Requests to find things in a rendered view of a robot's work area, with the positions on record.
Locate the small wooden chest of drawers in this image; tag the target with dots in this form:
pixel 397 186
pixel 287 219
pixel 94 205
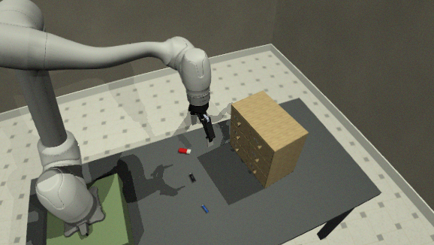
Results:
pixel 281 132

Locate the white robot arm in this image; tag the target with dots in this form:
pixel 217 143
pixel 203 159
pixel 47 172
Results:
pixel 62 190

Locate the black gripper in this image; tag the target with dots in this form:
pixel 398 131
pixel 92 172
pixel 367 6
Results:
pixel 200 112

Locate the wooden drawer front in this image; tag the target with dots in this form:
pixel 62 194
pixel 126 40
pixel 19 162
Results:
pixel 241 123
pixel 256 171
pixel 241 152
pixel 261 146
pixel 257 157
pixel 239 136

